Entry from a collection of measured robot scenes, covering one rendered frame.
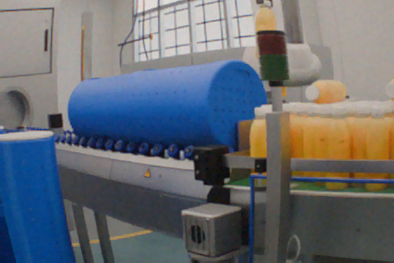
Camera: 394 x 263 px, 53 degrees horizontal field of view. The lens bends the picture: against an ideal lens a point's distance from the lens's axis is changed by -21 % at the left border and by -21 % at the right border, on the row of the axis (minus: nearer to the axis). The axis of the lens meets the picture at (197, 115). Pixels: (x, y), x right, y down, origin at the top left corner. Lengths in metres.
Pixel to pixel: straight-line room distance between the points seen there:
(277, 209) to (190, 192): 0.57
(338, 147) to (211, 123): 0.47
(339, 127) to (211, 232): 0.39
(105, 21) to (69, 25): 0.69
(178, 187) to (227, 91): 0.33
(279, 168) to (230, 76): 0.58
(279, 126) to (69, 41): 6.17
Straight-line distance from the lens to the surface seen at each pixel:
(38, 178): 1.55
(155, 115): 1.53
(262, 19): 1.40
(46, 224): 1.59
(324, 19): 4.52
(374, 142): 1.00
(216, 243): 1.13
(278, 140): 0.91
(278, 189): 0.93
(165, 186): 1.55
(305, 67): 2.15
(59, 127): 2.52
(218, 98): 1.40
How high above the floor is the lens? 1.15
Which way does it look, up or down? 3 degrees down
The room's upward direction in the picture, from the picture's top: 3 degrees counter-clockwise
